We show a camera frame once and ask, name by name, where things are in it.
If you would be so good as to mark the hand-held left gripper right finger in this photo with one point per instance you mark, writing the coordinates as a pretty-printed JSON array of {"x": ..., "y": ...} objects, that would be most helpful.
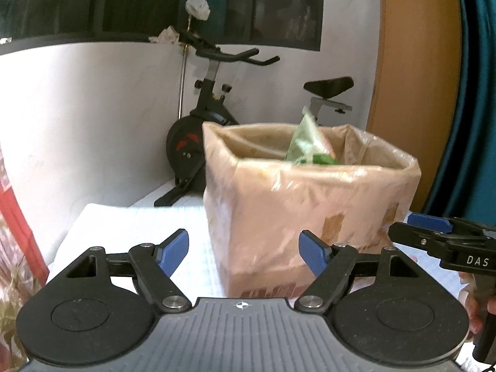
[{"x": 313, "y": 251}]

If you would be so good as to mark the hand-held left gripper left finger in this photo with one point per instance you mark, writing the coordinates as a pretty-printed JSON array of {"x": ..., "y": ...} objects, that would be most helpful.
[{"x": 174, "y": 250}]

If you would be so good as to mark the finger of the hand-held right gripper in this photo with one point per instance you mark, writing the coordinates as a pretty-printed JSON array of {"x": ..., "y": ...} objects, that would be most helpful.
[
  {"x": 414, "y": 238},
  {"x": 430, "y": 221}
]

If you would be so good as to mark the brown cardboard box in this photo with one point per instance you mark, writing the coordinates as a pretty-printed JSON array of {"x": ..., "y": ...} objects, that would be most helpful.
[{"x": 263, "y": 279}]

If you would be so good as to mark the clear plastic box liner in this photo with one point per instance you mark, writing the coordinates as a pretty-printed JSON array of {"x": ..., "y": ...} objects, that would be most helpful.
[{"x": 271, "y": 201}]

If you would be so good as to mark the large green snack packet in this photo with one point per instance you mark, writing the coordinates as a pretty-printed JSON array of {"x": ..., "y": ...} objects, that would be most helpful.
[{"x": 308, "y": 143}]

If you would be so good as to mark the person's right hand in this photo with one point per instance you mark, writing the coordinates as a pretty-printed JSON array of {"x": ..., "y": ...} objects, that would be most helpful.
[{"x": 473, "y": 314}]

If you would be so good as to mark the black exercise bike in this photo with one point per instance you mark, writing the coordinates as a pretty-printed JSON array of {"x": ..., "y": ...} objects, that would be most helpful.
[{"x": 193, "y": 139}]

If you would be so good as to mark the teal curtain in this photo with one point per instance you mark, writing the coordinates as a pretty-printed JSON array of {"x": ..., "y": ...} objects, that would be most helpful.
[{"x": 476, "y": 104}]

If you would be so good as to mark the wooden board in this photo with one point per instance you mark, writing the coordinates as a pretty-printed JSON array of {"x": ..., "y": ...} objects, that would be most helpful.
[{"x": 414, "y": 85}]

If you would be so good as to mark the red bamboo print curtain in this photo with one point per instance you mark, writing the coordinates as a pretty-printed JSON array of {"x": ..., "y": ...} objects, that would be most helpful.
[{"x": 15, "y": 259}]

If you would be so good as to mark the thin metal pole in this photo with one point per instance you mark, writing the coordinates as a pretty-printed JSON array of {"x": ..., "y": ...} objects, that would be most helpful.
[{"x": 183, "y": 77}]

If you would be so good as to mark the crumpled white tissue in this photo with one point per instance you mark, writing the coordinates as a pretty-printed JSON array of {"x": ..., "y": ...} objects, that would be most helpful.
[{"x": 166, "y": 35}]

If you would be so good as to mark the dark window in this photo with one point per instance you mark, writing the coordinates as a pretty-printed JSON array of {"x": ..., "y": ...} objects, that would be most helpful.
[{"x": 135, "y": 0}]

